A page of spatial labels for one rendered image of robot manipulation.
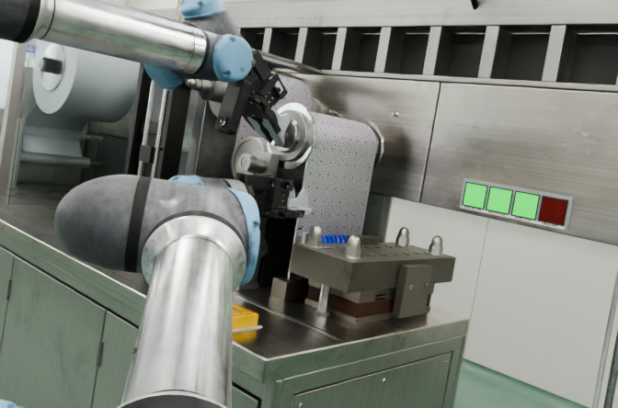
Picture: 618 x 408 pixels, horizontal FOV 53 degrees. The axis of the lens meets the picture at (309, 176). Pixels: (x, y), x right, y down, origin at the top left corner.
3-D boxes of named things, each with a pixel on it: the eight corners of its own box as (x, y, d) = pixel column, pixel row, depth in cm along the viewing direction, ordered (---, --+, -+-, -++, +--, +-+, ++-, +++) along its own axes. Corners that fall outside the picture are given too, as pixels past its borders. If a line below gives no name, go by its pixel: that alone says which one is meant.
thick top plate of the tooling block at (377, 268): (288, 271, 129) (292, 243, 128) (396, 265, 158) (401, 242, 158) (347, 293, 118) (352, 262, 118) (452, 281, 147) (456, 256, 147)
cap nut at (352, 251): (338, 255, 123) (342, 233, 122) (349, 255, 125) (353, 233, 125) (352, 260, 120) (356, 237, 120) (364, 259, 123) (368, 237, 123)
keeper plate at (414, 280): (391, 315, 130) (400, 265, 130) (417, 311, 138) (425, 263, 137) (401, 319, 129) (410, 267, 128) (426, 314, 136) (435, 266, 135)
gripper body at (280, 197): (297, 180, 127) (254, 176, 118) (291, 221, 127) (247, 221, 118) (272, 175, 132) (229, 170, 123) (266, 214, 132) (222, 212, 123)
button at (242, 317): (202, 318, 110) (204, 305, 110) (232, 314, 115) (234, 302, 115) (227, 331, 106) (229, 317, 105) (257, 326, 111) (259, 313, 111)
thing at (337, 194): (292, 243, 134) (306, 159, 133) (359, 243, 152) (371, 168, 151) (294, 243, 134) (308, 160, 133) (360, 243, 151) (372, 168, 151)
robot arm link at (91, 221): (16, 256, 66) (84, 269, 113) (120, 269, 68) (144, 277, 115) (38, 153, 68) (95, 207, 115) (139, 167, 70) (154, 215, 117)
